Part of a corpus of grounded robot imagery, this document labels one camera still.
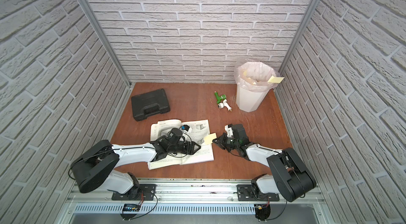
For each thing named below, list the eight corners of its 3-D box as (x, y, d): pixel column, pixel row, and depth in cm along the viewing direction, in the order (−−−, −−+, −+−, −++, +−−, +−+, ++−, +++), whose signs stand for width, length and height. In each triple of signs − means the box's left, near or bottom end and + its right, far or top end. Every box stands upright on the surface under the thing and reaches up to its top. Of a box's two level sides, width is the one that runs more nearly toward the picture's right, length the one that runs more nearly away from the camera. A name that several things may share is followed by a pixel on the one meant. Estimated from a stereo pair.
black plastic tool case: (136, 122, 100) (133, 117, 95) (134, 101, 111) (131, 96, 106) (171, 112, 106) (170, 106, 101) (166, 93, 117) (164, 87, 112)
